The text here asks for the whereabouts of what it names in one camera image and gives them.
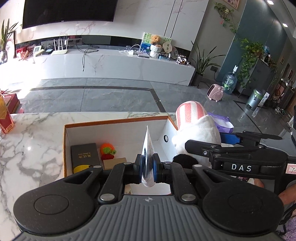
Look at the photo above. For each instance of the small brown cardboard box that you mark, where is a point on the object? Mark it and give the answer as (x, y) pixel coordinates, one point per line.
(110, 163)

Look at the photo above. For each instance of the cow figurine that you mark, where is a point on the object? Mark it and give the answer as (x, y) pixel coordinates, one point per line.
(182, 60)

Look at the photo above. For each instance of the purple tissue pack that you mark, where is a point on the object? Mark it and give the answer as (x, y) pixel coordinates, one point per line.
(222, 123)

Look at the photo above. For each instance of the framed wall picture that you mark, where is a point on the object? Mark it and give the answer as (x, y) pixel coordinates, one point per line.
(233, 3)

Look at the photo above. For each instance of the green plant in vase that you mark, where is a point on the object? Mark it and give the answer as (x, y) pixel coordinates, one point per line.
(6, 32)

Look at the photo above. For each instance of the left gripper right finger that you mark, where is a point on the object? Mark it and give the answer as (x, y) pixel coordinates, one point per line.
(177, 174)

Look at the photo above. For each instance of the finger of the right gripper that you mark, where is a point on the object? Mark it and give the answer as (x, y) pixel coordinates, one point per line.
(203, 149)
(229, 138)

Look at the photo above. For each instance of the white plush with striped ear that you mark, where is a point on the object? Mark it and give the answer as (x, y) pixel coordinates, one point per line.
(194, 123)

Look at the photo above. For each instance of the black textured gift box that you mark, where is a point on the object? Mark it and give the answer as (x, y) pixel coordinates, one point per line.
(84, 154)

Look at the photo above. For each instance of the potted green plant right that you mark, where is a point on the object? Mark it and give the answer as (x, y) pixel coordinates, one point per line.
(202, 61)

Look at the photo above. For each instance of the hanging ivy plant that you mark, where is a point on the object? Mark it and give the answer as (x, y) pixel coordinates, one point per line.
(252, 52)

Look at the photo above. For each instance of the person's right hand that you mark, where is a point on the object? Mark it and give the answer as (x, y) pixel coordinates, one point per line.
(287, 196)

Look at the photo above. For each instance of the white printed card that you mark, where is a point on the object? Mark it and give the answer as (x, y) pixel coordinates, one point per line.
(147, 161)

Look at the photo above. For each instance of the orange red crochet toy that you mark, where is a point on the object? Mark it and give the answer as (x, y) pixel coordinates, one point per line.
(107, 151)

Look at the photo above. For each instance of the blue water jug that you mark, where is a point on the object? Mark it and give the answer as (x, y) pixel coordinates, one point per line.
(230, 80)

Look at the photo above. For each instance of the large black television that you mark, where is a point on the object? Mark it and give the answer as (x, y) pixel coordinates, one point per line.
(40, 12)

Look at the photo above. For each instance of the grey trash bin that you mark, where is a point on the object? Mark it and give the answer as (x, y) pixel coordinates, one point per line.
(254, 99)

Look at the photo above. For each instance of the brown teddy bear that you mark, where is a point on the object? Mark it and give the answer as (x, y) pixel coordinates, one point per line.
(155, 39)

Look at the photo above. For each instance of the yellow round case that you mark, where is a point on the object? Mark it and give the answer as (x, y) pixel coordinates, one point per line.
(81, 168)

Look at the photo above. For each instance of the green picture board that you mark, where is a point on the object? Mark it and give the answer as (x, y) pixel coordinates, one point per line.
(145, 43)

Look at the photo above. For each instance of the pink small heater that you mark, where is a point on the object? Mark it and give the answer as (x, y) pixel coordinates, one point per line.
(215, 92)

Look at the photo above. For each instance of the white wifi router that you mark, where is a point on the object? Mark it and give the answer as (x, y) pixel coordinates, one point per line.
(61, 48)

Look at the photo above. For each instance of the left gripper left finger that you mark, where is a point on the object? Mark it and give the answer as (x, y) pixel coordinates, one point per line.
(121, 174)

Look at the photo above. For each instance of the red gift box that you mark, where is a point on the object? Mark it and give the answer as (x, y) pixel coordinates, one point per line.
(12, 102)

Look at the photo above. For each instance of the red yellow drink carton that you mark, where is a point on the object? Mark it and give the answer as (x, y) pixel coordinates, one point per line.
(6, 121)

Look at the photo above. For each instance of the white marble tv cabinet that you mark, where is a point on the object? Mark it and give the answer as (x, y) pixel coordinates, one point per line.
(102, 63)

